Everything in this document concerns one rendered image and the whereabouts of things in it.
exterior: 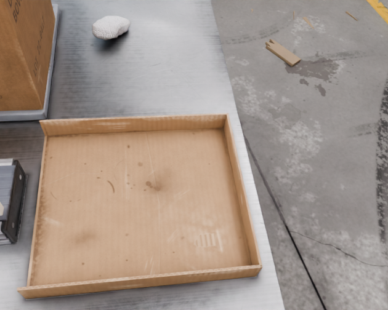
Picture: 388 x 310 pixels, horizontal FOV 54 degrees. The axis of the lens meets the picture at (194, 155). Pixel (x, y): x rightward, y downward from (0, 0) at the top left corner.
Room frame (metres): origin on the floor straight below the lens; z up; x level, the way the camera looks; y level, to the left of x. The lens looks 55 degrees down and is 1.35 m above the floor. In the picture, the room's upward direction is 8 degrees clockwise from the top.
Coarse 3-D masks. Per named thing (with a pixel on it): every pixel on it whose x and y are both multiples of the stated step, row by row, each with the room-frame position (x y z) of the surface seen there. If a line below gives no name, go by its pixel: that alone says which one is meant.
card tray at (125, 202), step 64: (64, 128) 0.36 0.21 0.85; (128, 128) 0.38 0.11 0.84; (192, 128) 0.41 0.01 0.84; (64, 192) 0.26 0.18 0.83; (128, 192) 0.27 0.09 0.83; (192, 192) 0.29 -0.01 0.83; (64, 256) 0.16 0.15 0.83; (128, 256) 0.17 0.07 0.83; (192, 256) 0.19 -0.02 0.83; (256, 256) 0.19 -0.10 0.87
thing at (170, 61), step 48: (96, 0) 0.73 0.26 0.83; (144, 0) 0.76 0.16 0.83; (192, 0) 0.78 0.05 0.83; (96, 48) 0.58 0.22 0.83; (144, 48) 0.60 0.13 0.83; (192, 48) 0.62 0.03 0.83; (96, 96) 0.45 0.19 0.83; (144, 96) 0.47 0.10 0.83; (192, 96) 0.49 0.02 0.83; (0, 144) 0.32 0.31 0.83; (240, 144) 0.39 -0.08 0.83; (0, 288) 0.11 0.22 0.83; (144, 288) 0.14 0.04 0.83; (192, 288) 0.14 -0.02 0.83; (240, 288) 0.15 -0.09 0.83
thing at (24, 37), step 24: (0, 0) 0.39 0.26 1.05; (24, 0) 0.47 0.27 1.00; (48, 0) 0.60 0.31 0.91; (0, 24) 0.39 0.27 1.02; (24, 24) 0.43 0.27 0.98; (48, 24) 0.56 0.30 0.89; (0, 48) 0.38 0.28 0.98; (24, 48) 0.40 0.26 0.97; (48, 48) 0.51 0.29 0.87; (0, 72) 0.38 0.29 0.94; (24, 72) 0.39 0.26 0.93; (0, 96) 0.38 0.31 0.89; (24, 96) 0.38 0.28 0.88
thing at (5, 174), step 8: (0, 168) 0.25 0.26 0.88; (8, 168) 0.26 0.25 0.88; (0, 176) 0.24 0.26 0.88; (8, 176) 0.24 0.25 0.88; (0, 184) 0.23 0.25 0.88; (8, 184) 0.23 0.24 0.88; (0, 192) 0.22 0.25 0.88; (8, 192) 0.22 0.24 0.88; (0, 200) 0.21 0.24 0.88; (8, 200) 0.21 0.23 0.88; (8, 208) 0.20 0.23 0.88; (0, 216) 0.19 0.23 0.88
